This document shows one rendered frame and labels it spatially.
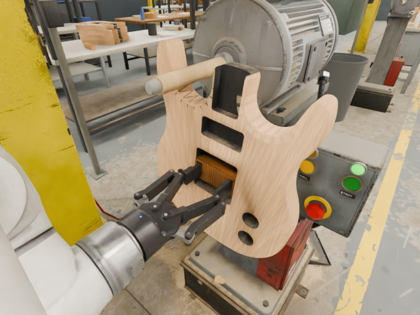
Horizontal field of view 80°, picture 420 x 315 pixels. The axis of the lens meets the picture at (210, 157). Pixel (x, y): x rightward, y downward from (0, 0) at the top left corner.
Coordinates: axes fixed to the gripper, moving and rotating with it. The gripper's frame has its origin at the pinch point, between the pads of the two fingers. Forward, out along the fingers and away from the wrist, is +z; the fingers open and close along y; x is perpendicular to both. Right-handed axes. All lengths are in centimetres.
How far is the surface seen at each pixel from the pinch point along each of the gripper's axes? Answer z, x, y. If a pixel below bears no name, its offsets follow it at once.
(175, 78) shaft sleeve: -1.2, 18.2, -9.2
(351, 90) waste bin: 288, -65, -18
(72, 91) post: 44, -44, -158
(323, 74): 38.9, 14.0, 4.9
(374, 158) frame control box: 18.9, 7.5, 23.8
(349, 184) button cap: 15.3, 2.1, 22.3
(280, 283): 32, -68, 18
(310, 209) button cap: 13.2, -6.8, 18.0
